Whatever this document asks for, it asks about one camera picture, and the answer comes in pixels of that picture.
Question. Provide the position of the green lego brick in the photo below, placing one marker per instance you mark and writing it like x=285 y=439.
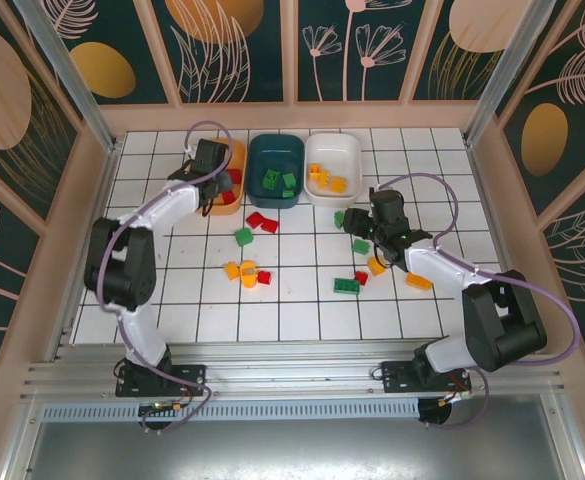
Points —
x=287 y=193
x=289 y=178
x=243 y=237
x=360 y=246
x=338 y=219

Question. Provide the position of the long red lego brick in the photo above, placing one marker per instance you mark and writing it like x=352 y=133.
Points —
x=234 y=176

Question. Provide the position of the long yellow lego brick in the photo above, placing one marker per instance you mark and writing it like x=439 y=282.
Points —
x=318 y=175
x=418 y=282

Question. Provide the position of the large arched green lego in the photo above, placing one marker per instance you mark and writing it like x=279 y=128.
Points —
x=271 y=179

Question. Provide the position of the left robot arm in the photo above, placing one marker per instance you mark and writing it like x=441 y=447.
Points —
x=122 y=270

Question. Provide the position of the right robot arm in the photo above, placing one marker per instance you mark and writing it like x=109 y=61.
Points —
x=497 y=325

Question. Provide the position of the orange plastic bin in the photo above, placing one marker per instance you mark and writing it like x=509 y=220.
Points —
x=239 y=157

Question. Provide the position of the small red lego brick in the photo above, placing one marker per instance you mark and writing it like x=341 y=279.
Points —
x=264 y=276
x=361 y=278

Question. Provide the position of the long flat green lego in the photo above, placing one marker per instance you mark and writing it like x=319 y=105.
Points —
x=347 y=286

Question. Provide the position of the white plastic bin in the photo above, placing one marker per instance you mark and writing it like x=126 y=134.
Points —
x=337 y=155

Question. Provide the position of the teal plastic bin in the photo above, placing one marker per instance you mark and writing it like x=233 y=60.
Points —
x=277 y=150

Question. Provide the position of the round yellow lego piece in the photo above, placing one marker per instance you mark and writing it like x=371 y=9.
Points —
x=248 y=275

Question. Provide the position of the grey metal sheet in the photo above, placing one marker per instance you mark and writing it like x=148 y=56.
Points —
x=292 y=450

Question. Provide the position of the aluminium table side rail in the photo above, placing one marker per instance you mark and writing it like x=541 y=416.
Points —
x=476 y=170
x=102 y=190

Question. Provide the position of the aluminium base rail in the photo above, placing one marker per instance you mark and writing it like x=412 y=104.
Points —
x=292 y=370

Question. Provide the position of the aluminium frame post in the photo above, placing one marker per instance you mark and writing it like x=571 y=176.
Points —
x=510 y=75
x=68 y=75

